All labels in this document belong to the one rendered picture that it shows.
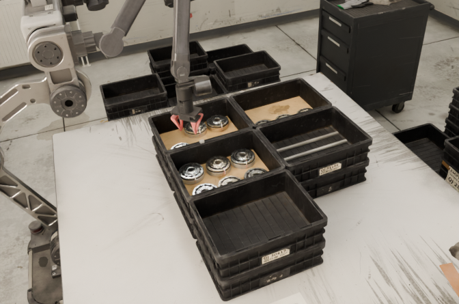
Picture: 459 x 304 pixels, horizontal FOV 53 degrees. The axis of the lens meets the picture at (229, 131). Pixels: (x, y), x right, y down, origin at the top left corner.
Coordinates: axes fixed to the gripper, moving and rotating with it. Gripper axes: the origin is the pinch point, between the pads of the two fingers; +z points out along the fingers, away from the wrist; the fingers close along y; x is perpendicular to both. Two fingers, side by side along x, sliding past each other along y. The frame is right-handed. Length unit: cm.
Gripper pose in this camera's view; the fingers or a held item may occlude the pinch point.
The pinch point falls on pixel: (188, 130)
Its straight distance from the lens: 177.6
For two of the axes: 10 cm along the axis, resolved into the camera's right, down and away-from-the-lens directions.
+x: -3.9, 5.5, -7.4
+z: 0.5, 8.2, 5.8
